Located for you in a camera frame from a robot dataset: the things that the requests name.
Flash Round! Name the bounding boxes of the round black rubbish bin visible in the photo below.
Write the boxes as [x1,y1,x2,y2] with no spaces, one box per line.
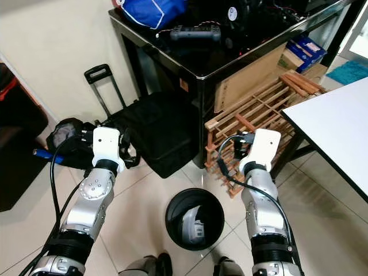
[165,188,225,251]

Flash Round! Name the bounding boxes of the white carton trash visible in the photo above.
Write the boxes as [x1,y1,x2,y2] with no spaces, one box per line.
[181,206,209,246]

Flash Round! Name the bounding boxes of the black pedal bin red trim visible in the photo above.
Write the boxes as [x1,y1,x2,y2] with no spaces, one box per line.
[0,62,49,137]

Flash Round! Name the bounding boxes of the wooden wine rack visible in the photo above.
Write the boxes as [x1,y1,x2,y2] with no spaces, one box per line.
[204,69,329,199]

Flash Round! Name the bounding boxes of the black trolley suitcase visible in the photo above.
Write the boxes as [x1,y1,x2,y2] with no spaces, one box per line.
[84,63,200,179]

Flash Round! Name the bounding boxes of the small black bag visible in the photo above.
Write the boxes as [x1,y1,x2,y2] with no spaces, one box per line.
[46,117,94,171]

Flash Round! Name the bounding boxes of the brown cardboard box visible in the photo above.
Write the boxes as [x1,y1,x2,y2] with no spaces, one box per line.
[214,43,327,113]

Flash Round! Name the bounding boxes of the white table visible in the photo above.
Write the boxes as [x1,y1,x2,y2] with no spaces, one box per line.
[282,76,368,203]

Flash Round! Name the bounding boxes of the black glossy table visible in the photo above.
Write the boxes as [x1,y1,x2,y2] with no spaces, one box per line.
[109,0,368,169]

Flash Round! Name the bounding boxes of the blue printed box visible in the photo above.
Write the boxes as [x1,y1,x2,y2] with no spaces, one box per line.
[286,36,328,73]

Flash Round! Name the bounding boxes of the dark low cabinet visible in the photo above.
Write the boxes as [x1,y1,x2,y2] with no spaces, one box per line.
[0,128,51,213]

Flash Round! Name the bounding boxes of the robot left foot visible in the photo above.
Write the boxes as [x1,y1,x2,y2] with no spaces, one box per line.
[118,253,173,276]

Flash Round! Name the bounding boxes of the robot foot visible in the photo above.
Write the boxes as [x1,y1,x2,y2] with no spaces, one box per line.
[213,257,246,276]
[118,253,173,276]

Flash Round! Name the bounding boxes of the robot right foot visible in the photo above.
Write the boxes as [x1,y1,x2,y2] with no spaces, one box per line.
[213,257,246,276]

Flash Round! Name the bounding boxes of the teal floor mat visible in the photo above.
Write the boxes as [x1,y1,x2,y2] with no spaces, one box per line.
[325,60,368,86]

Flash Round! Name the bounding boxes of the blue fabric bag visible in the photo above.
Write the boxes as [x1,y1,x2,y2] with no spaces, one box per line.
[118,0,188,30]

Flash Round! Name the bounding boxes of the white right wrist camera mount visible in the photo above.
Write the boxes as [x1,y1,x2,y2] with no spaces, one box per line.
[243,129,282,173]

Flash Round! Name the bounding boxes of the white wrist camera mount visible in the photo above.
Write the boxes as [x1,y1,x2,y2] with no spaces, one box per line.
[92,126,123,172]
[243,129,282,173]

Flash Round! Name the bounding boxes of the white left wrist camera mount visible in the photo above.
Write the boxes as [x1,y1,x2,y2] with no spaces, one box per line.
[92,126,123,172]

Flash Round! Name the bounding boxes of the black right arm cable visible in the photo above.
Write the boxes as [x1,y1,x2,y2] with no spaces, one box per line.
[217,134,295,254]

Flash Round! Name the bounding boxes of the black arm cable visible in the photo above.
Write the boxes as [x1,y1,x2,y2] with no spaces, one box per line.
[20,135,93,276]
[217,134,295,254]

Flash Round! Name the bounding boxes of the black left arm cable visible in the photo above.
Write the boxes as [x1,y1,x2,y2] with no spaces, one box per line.
[20,135,93,276]

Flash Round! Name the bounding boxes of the blue handle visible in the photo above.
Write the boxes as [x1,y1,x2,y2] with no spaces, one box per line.
[33,148,64,165]

